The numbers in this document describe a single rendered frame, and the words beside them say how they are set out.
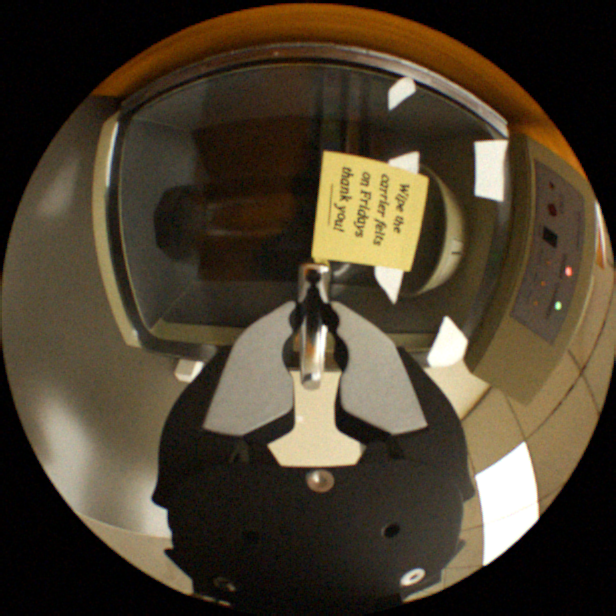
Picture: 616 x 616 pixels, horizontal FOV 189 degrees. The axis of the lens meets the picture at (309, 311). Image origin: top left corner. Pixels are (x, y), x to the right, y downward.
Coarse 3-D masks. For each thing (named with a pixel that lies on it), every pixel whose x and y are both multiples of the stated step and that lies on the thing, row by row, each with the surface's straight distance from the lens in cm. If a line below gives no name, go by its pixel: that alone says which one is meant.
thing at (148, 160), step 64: (256, 64) 19; (320, 64) 19; (128, 128) 24; (192, 128) 18; (256, 128) 16; (320, 128) 15; (384, 128) 16; (448, 128) 20; (128, 192) 21; (192, 192) 17; (256, 192) 15; (448, 192) 18; (128, 256) 22; (192, 256) 17; (256, 256) 15; (448, 256) 19; (128, 320) 27; (192, 320) 20; (256, 320) 18; (384, 320) 18; (448, 320) 22
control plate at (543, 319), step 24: (552, 192) 28; (576, 192) 31; (552, 216) 27; (576, 216) 30; (576, 240) 29; (528, 264) 26; (552, 264) 27; (576, 264) 29; (528, 288) 26; (552, 288) 27; (528, 312) 27; (552, 312) 28; (552, 336) 29
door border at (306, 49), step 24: (240, 48) 21; (264, 48) 21; (288, 48) 20; (312, 48) 20; (336, 48) 20; (192, 72) 22; (408, 72) 21; (432, 72) 22; (144, 96) 25; (456, 96) 23
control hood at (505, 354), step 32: (544, 160) 29; (512, 256) 26; (512, 288) 26; (576, 288) 29; (512, 320) 27; (576, 320) 31; (480, 352) 29; (512, 352) 29; (544, 352) 30; (512, 384) 32; (544, 384) 34
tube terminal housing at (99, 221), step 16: (112, 128) 30; (512, 144) 30; (96, 160) 31; (512, 160) 29; (96, 176) 30; (512, 176) 28; (96, 192) 29; (512, 192) 27; (96, 208) 29; (512, 208) 27; (96, 224) 29; (512, 224) 27; (96, 240) 29; (112, 272) 28; (112, 288) 29; (496, 288) 28; (112, 304) 31; (128, 336) 32
